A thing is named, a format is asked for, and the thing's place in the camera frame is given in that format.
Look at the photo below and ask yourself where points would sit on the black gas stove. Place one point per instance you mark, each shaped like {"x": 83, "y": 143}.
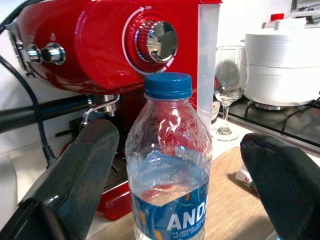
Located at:
{"x": 275, "y": 120}

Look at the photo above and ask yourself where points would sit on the clear wine glass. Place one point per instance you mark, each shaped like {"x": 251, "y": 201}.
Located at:
{"x": 230, "y": 97}

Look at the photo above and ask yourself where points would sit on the white red printed packet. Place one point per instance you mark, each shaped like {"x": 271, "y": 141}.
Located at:
{"x": 243, "y": 176}

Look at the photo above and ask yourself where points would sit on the clear water bottle blue cap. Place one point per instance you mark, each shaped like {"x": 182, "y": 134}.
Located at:
{"x": 170, "y": 150}

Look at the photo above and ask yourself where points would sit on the red espresso machine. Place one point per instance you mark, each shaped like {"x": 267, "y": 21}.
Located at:
{"x": 100, "y": 50}

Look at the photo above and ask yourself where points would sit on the red capped white container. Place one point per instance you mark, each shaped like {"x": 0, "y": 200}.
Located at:
{"x": 277, "y": 17}

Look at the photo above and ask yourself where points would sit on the white lidded cooking pot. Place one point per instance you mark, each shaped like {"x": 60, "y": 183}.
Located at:
{"x": 280, "y": 75}

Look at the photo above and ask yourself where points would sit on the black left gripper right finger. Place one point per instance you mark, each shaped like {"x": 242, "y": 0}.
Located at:
{"x": 290, "y": 187}

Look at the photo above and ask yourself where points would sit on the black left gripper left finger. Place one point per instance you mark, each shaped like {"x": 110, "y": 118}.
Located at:
{"x": 70, "y": 180}

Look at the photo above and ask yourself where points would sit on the beige woven mat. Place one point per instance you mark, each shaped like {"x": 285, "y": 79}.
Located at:
{"x": 232, "y": 205}

